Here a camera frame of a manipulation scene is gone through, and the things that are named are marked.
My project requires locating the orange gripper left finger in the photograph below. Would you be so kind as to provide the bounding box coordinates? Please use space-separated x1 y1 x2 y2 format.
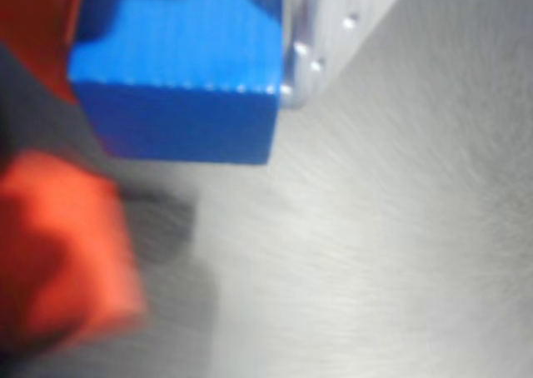
0 0 86 105

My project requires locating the blue cube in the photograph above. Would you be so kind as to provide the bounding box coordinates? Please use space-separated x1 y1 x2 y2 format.
67 0 286 166

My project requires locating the red cube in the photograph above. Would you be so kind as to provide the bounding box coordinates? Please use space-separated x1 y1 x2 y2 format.
0 150 147 354

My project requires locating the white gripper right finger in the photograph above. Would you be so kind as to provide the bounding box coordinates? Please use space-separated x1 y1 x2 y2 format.
281 0 416 110

